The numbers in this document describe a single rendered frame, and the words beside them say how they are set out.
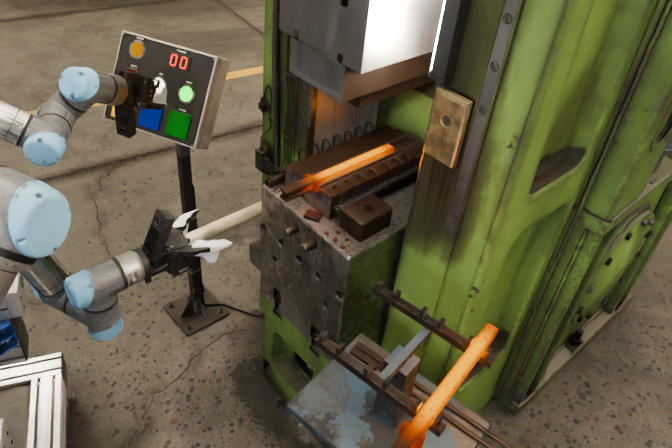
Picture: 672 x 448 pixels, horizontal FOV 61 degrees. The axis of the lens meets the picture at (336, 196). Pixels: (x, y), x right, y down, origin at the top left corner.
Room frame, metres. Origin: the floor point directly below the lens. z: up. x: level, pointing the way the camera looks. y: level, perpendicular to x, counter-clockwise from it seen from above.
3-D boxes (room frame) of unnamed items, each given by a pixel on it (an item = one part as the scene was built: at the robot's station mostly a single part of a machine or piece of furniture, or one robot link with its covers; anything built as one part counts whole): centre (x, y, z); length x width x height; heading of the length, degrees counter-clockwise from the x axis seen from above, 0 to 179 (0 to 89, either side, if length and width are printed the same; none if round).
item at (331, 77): (1.43, -0.07, 1.32); 0.42 x 0.20 x 0.10; 135
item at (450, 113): (1.15, -0.23, 1.27); 0.09 x 0.02 x 0.17; 45
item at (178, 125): (1.46, 0.49, 1.01); 0.07 x 0.05 x 0.07; 70
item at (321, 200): (1.43, -0.07, 0.96); 0.42 x 0.20 x 0.09; 135
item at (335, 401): (0.79, -0.18, 0.67); 0.40 x 0.30 x 0.02; 54
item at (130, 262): (0.88, 0.43, 0.98); 0.08 x 0.05 x 0.08; 45
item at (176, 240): (0.94, 0.38, 0.97); 0.12 x 0.08 x 0.09; 135
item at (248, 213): (1.46, 0.39, 0.62); 0.44 x 0.05 x 0.05; 135
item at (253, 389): (1.24, 0.12, 0.01); 0.58 x 0.39 x 0.01; 45
